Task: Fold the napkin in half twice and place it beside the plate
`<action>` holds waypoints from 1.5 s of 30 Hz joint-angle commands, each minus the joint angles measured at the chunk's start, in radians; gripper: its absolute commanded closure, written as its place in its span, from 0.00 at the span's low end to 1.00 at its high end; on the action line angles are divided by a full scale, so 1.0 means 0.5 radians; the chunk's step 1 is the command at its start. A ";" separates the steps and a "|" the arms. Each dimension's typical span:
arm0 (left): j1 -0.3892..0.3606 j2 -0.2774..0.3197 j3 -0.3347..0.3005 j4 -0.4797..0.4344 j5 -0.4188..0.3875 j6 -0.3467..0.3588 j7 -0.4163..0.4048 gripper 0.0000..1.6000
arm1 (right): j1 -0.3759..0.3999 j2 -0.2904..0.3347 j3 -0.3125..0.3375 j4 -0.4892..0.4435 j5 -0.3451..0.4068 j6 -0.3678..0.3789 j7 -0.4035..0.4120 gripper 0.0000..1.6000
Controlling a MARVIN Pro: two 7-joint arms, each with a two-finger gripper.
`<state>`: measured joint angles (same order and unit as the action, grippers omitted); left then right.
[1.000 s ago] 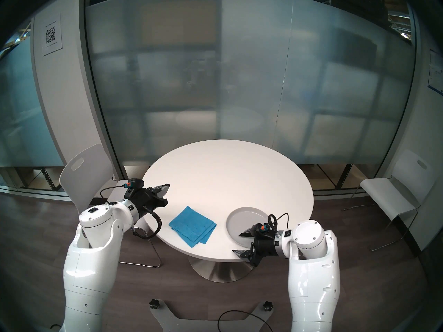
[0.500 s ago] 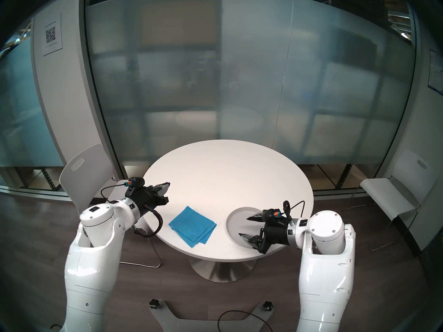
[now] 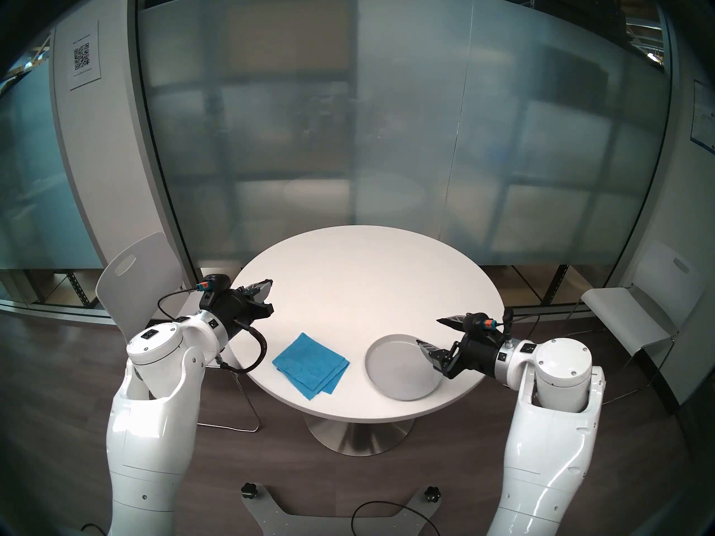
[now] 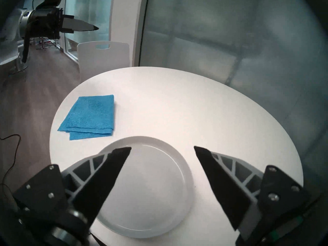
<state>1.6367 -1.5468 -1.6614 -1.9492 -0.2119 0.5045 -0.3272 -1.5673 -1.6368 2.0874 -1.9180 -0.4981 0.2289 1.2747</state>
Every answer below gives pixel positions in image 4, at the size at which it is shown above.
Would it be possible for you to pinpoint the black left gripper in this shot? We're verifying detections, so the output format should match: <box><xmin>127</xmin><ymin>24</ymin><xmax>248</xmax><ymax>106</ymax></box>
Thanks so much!
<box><xmin>31</xmin><ymin>7</ymin><xmax>100</xmax><ymax>40</ymax></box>

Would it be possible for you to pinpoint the blue cloth napkin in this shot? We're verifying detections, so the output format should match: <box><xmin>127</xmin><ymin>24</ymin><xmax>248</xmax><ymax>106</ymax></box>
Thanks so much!
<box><xmin>57</xmin><ymin>95</ymin><xmax>115</xmax><ymax>141</ymax></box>

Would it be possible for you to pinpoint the white plastic chair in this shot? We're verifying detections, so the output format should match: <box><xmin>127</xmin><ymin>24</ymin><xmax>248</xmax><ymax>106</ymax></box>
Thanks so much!
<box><xmin>77</xmin><ymin>41</ymin><xmax>130</xmax><ymax>83</ymax></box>

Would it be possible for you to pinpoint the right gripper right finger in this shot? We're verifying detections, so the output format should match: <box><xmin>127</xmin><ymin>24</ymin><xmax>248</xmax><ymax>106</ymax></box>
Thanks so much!
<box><xmin>194</xmin><ymin>146</ymin><xmax>310</xmax><ymax>243</ymax></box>

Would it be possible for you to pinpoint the black floor cable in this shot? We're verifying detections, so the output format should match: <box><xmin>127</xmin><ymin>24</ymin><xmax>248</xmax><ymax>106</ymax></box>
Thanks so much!
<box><xmin>0</xmin><ymin>134</ymin><xmax>21</xmax><ymax>197</ymax></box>

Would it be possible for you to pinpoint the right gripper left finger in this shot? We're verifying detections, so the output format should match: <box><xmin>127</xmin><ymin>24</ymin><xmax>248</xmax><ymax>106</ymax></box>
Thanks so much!
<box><xmin>13</xmin><ymin>147</ymin><xmax>132</xmax><ymax>227</ymax></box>

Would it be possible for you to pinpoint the white round pedestal table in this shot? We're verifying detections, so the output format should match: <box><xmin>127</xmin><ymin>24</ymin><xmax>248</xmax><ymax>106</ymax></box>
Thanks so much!
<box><xmin>10</xmin><ymin>43</ymin><xmax>29</xmax><ymax>74</ymax></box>

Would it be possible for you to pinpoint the grey round plate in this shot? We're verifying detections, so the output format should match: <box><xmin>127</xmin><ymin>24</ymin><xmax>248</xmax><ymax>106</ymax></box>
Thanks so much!
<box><xmin>90</xmin><ymin>136</ymin><xmax>194</xmax><ymax>239</ymax></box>

